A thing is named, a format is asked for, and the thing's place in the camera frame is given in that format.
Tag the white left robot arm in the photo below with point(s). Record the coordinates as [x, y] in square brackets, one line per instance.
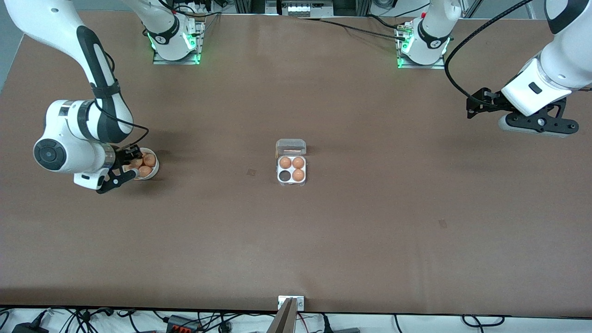
[432, 32]

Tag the white round bowl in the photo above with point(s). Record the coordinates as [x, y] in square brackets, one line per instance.
[156, 170]

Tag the grey power strip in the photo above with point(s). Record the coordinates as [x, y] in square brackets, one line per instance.
[300, 9]

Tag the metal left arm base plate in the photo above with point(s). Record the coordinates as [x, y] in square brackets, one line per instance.
[439, 66]

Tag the black right camera bracket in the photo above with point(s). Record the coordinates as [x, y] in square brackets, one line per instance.
[108, 185]

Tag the black camera bracket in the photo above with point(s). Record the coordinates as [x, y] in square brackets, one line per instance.
[541, 122]
[108, 185]

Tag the dark grey box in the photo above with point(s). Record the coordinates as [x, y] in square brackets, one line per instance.
[344, 330]

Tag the black power strip red switches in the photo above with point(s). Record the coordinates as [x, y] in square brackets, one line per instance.
[182, 326]

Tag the clear plastic egg box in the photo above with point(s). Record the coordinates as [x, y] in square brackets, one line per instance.
[291, 147]

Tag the aluminium frame post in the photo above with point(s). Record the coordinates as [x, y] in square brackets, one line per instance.
[471, 8]

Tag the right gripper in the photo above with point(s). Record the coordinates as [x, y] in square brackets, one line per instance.
[121, 157]

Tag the small metal mounting bracket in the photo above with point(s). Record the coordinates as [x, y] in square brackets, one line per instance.
[300, 303]

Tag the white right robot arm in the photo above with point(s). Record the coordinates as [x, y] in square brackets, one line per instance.
[60, 115]

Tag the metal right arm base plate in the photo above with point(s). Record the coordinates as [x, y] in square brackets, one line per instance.
[200, 46]

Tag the aluminium bar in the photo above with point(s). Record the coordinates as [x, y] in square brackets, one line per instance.
[284, 321]

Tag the black equipment box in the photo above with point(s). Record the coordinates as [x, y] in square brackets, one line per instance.
[351, 7]

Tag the black left camera bracket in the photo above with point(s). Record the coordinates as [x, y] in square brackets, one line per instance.
[541, 122]

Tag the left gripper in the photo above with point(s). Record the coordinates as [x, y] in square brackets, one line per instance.
[491, 101]

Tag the black power adapter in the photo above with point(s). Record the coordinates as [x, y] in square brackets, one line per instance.
[27, 329]

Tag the brown egg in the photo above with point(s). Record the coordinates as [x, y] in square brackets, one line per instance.
[135, 163]
[149, 160]
[145, 171]
[285, 162]
[298, 175]
[298, 162]

